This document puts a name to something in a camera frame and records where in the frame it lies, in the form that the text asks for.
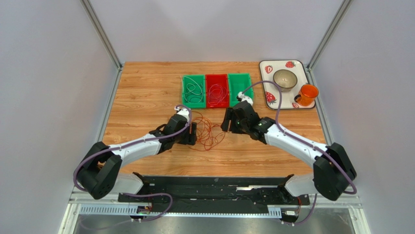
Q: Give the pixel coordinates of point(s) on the right green bin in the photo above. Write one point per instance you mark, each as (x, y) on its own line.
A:
(237, 82)

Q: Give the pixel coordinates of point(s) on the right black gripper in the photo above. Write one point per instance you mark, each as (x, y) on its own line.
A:
(231, 120)

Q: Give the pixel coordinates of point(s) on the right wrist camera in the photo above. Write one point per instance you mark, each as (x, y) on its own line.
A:
(242, 97)

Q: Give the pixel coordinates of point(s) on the red bin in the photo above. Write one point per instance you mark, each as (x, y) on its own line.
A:
(217, 91)

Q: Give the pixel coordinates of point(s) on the grey bowl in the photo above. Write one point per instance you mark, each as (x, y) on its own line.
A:
(285, 79)

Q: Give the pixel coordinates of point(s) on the green bin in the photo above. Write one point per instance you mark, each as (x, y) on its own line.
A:
(194, 91)
(237, 82)

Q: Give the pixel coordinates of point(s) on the left green bin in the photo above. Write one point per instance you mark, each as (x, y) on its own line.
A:
(194, 91)

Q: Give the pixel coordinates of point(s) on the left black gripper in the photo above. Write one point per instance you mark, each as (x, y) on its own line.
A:
(190, 138)

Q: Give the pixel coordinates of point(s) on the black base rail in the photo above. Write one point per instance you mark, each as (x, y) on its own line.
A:
(215, 195)

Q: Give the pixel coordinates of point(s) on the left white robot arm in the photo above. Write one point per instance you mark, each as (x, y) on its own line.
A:
(99, 174)

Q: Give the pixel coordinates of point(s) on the strawberry pattern tray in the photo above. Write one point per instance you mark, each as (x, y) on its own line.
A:
(271, 94)

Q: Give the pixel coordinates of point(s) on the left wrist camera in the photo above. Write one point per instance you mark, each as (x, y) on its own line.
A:
(183, 111)

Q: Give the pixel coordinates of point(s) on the orange cup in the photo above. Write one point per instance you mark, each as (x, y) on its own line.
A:
(306, 95)

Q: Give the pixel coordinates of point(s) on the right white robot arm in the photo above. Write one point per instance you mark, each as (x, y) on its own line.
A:
(333, 173)

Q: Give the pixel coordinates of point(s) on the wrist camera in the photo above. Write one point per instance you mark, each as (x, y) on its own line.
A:
(183, 111)
(242, 97)

